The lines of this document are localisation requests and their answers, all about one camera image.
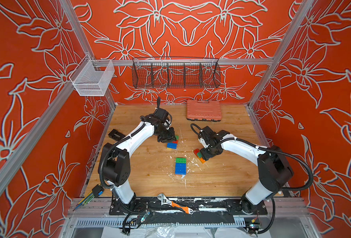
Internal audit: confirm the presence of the blue lego brick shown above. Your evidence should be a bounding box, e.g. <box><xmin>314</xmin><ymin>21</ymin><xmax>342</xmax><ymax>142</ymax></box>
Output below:
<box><xmin>175</xmin><ymin>163</ymin><xmax>186</xmax><ymax>170</ymax></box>
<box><xmin>167</xmin><ymin>142</ymin><xmax>177</xmax><ymax>150</ymax></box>
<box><xmin>175</xmin><ymin>167</ymin><xmax>186</xmax><ymax>175</ymax></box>

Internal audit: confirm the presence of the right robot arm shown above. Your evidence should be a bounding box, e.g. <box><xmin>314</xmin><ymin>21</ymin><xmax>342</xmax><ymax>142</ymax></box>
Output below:
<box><xmin>190</xmin><ymin>124</ymin><xmax>314</xmax><ymax>215</ymax></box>

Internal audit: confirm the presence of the small black box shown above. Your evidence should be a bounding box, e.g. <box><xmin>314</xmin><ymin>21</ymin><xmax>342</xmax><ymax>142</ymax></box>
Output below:
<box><xmin>108</xmin><ymin>129</ymin><xmax>125</xmax><ymax>142</ymax></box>

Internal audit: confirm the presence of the clear plastic bin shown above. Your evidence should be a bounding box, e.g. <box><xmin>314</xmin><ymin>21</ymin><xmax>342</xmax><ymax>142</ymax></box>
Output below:
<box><xmin>69</xmin><ymin>55</ymin><xmax>115</xmax><ymax>96</ymax></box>

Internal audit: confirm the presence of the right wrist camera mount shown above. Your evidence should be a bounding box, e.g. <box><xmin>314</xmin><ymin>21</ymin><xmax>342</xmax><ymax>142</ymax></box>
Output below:
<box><xmin>198</xmin><ymin>137</ymin><xmax>209</xmax><ymax>148</ymax></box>

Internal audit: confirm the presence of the small red lego brick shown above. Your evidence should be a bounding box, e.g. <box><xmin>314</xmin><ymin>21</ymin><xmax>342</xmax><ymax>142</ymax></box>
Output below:
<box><xmin>193</xmin><ymin>149</ymin><xmax>200</xmax><ymax>155</ymax></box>

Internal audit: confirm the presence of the red plastic tool case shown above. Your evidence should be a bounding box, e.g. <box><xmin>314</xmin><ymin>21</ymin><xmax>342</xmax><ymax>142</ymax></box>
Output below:
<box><xmin>186</xmin><ymin>100</ymin><xmax>222</xmax><ymax>122</ymax></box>

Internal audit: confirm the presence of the hex key set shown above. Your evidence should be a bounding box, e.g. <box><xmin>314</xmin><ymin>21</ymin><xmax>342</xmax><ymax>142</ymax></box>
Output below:
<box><xmin>73</xmin><ymin>184</ymin><xmax>105</xmax><ymax>211</ymax></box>

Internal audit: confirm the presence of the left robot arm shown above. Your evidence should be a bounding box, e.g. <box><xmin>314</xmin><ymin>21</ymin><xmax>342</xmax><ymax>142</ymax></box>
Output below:
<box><xmin>98</xmin><ymin>97</ymin><xmax>176</xmax><ymax>211</ymax></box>

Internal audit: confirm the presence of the black wire basket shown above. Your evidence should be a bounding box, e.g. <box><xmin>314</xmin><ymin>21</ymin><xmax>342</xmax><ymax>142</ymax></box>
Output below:
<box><xmin>132</xmin><ymin>57</ymin><xmax>222</xmax><ymax>89</ymax></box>

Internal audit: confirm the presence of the orange lego brick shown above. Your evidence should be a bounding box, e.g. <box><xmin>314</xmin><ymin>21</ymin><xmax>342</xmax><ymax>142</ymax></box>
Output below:
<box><xmin>199</xmin><ymin>158</ymin><xmax>206</xmax><ymax>164</ymax></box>

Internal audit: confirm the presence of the blue lego brick front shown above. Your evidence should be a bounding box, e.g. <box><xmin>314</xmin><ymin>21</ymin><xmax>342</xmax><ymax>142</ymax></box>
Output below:
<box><xmin>175</xmin><ymin>167</ymin><xmax>186</xmax><ymax>175</ymax></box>

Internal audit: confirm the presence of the orange handled adjustable wrench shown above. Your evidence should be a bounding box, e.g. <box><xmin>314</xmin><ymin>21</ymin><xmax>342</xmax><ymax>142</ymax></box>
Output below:
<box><xmin>157</xmin><ymin>193</ymin><xmax>194</xmax><ymax>215</ymax></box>

